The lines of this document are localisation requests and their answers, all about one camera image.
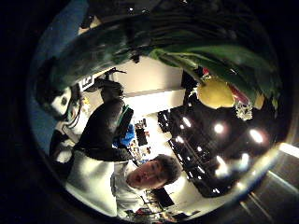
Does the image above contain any yellow artificial flower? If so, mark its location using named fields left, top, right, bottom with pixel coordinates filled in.
left=195, top=75, right=235, bottom=110

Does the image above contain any red artificial flower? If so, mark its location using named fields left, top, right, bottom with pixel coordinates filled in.
left=228, top=83, right=251, bottom=106

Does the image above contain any white small artificial flower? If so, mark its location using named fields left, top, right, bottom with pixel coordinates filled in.
left=235, top=101, right=254, bottom=122

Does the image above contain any white marker cube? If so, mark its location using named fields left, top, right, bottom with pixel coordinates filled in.
left=78, top=74, right=95, bottom=92

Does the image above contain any blue bag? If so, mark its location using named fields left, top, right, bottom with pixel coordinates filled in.
left=112, top=123, right=136, bottom=148

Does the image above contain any cluttered shelf of items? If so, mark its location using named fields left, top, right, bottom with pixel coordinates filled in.
left=129, top=117, right=154, bottom=162

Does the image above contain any the person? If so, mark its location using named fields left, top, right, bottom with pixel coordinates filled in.
left=50, top=130, right=183, bottom=219

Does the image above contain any black monitor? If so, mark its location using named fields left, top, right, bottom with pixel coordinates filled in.
left=151, top=187, right=176, bottom=209

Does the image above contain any green glove cable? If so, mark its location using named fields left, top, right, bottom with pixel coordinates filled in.
left=64, top=92, right=83, bottom=129

